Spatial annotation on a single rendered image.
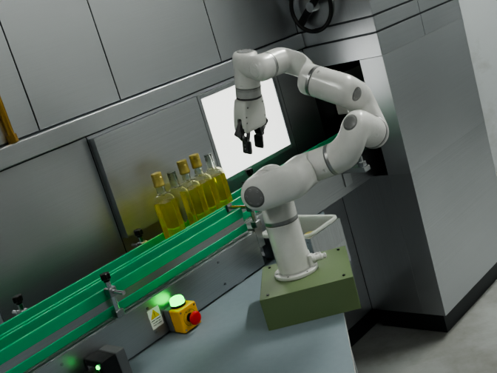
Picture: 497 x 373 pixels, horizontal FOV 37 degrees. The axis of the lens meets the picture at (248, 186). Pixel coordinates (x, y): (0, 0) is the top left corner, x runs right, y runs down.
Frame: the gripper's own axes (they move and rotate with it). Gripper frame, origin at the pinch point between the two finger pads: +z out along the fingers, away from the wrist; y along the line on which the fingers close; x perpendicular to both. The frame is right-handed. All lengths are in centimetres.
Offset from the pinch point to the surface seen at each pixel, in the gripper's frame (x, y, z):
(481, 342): 37, -89, 112
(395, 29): -11, -103, -11
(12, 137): -47, 51, -11
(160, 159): -40.3, 2.2, 12.0
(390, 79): -6, -92, 6
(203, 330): 8, 37, 42
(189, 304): 2, 36, 36
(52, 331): -9, 73, 28
